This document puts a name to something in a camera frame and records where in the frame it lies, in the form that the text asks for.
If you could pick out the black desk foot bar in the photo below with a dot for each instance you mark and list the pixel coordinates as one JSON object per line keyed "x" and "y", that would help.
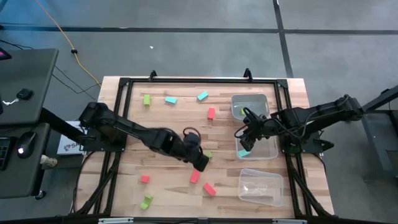
{"x": 60, "y": 124}

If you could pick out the red block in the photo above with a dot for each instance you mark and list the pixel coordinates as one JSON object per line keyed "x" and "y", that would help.
{"x": 209, "y": 188}
{"x": 194, "y": 178}
{"x": 211, "y": 113}

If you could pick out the silver metal bracket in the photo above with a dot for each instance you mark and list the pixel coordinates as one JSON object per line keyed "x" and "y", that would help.
{"x": 115, "y": 221}
{"x": 289, "y": 221}

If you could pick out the black caster wheel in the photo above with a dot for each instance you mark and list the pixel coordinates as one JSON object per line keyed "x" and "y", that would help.
{"x": 40, "y": 195}

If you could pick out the white printed sign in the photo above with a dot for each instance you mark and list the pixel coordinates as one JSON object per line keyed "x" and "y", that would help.
{"x": 70, "y": 147}

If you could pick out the beige cylinder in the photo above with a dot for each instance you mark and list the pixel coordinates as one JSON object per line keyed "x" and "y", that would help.
{"x": 48, "y": 160}

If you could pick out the clear plastic bin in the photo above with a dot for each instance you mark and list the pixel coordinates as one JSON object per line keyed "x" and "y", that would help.
{"x": 261, "y": 189}
{"x": 264, "y": 150}

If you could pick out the black device pink light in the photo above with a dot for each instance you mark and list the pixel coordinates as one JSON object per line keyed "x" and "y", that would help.
{"x": 3, "y": 54}

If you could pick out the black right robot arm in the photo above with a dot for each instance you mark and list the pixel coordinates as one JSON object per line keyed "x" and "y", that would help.
{"x": 311, "y": 115}

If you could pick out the black metal table frame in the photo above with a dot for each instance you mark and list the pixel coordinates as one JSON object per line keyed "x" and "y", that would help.
{"x": 202, "y": 81}

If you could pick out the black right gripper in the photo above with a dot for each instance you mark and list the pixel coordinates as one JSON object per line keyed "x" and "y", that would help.
{"x": 256, "y": 126}

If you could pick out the black computer mouse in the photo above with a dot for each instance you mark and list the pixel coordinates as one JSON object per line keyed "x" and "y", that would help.
{"x": 26, "y": 143}

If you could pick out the dark grey desk top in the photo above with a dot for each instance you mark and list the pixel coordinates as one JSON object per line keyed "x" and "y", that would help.
{"x": 18, "y": 180}
{"x": 28, "y": 81}

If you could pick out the small red cube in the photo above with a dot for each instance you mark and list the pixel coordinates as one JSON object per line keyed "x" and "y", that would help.
{"x": 144, "y": 179}

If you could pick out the green block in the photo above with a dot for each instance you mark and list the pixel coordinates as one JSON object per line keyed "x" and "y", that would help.
{"x": 149, "y": 196}
{"x": 242, "y": 112}
{"x": 146, "y": 100}
{"x": 144, "y": 204}
{"x": 208, "y": 154}

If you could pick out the grey plastic bin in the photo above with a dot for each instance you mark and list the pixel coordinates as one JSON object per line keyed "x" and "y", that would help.
{"x": 258, "y": 101}

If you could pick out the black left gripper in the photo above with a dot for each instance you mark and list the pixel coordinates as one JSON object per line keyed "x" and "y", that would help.
{"x": 192, "y": 146}

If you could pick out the black metal cart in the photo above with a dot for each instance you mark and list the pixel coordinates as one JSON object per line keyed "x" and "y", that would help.
{"x": 377, "y": 149}

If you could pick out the cyan block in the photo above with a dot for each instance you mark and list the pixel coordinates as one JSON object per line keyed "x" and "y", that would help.
{"x": 244, "y": 153}
{"x": 202, "y": 96}
{"x": 170, "y": 100}

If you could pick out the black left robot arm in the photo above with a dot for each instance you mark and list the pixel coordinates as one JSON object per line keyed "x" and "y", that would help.
{"x": 124, "y": 127}

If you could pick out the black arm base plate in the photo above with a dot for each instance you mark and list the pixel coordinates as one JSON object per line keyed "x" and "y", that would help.
{"x": 308, "y": 147}
{"x": 102, "y": 147}

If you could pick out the black keyboard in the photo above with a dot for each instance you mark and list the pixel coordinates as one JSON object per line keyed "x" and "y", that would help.
{"x": 4, "y": 154}

